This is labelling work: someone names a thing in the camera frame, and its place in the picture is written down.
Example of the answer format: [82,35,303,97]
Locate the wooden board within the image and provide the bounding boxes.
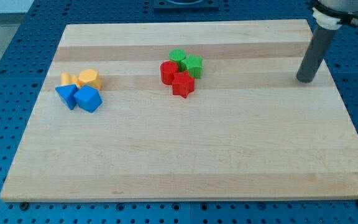
[0,19,358,202]

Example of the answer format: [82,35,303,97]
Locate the red star block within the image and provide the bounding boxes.
[172,70,195,98]

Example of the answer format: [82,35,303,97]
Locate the red cylinder block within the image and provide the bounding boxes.
[160,61,179,85]

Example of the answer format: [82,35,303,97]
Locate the green star block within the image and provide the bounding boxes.
[181,54,203,79]

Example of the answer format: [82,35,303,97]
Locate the green cylinder block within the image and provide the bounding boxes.
[168,49,186,66]

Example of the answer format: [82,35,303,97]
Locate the blue cube block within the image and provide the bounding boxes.
[74,85,103,113]

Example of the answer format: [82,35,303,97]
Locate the yellow hexagon block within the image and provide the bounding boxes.
[78,69,102,90]

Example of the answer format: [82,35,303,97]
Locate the blue triangle block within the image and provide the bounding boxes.
[55,84,78,110]

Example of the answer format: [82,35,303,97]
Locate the yellow heart block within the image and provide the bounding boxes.
[60,73,81,88]

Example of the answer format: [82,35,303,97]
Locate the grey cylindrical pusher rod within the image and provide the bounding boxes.
[296,25,337,83]

